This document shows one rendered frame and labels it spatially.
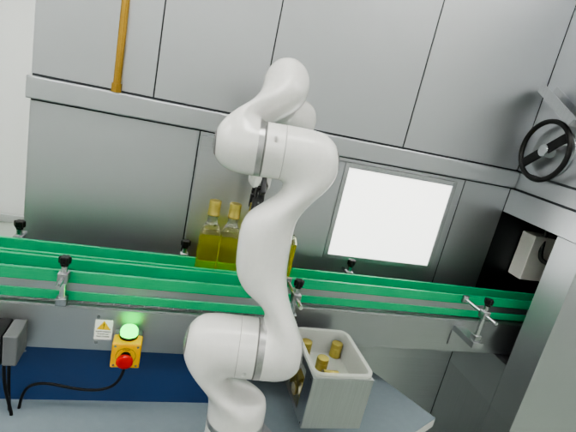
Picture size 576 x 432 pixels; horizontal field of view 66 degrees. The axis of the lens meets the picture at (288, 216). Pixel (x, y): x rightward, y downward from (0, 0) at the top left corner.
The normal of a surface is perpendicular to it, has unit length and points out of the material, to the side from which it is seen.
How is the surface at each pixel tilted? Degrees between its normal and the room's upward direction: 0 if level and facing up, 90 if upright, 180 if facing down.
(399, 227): 90
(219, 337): 44
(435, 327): 90
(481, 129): 90
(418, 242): 90
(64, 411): 0
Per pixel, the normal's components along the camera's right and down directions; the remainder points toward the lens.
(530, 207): -0.95, -0.14
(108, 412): 0.21, -0.94
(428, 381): 0.22, 0.31
